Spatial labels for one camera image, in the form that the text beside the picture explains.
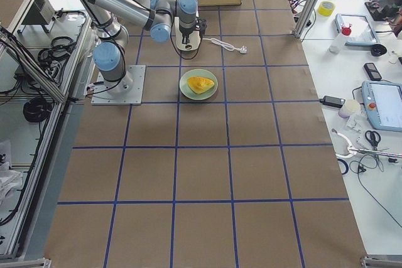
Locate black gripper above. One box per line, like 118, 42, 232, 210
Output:
179, 17, 207, 45

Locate white two-slot toaster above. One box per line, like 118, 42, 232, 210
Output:
173, 17, 200, 51

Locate light green plate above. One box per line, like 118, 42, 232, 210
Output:
179, 68, 218, 100

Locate golden triangular pastry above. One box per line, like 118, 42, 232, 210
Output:
187, 77, 215, 94

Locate yellow tape roll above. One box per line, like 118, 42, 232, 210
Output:
317, 1, 335, 17

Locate grey control box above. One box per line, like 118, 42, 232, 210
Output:
19, 0, 55, 33

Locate black power adapter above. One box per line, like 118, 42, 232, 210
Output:
319, 95, 345, 109

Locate white bottle red cap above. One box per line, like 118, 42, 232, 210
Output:
329, 23, 352, 54

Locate white cup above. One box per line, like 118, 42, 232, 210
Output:
338, 99, 361, 119

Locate teach pendant tablet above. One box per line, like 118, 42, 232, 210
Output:
361, 81, 401, 132

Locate black scissors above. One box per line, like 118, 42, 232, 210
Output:
364, 130, 381, 151

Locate white power cord with plug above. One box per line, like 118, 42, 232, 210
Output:
200, 37, 249, 55

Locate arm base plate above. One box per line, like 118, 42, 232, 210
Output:
91, 65, 146, 105

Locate coiled black cable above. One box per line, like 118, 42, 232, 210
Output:
23, 95, 51, 124

